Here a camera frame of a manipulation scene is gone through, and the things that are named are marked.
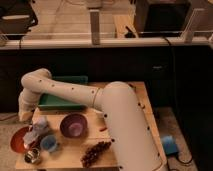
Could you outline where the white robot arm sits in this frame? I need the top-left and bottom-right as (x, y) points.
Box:
(18, 68), (165, 171)

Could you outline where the grey blue cloth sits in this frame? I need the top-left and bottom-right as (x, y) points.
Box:
(23, 116), (49, 146)

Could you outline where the wooden post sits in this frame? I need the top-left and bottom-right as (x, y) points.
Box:
(90, 9), (100, 45)

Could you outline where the purple bowl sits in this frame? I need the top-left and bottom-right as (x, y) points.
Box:
(60, 114), (88, 138)

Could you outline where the metal cup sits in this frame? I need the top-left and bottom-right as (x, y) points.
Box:
(24, 148), (41, 164)

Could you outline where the red chili pepper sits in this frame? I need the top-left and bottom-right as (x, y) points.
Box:
(99, 126), (107, 132)

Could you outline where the blue plastic cup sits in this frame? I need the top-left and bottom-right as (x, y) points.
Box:
(40, 135), (59, 153)

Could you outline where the blue device on floor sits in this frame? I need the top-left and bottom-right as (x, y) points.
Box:
(161, 136), (179, 155)

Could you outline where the red plate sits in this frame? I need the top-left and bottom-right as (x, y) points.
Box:
(10, 126), (38, 154)

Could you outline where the black handled utensil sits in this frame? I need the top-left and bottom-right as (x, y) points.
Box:
(128, 83), (137, 91)

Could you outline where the bunch of dark grapes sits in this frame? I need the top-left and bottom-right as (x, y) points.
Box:
(81, 141), (111, 168)

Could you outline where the green plastic tray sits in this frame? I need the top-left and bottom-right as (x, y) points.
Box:
(38, 75), (88, 111)

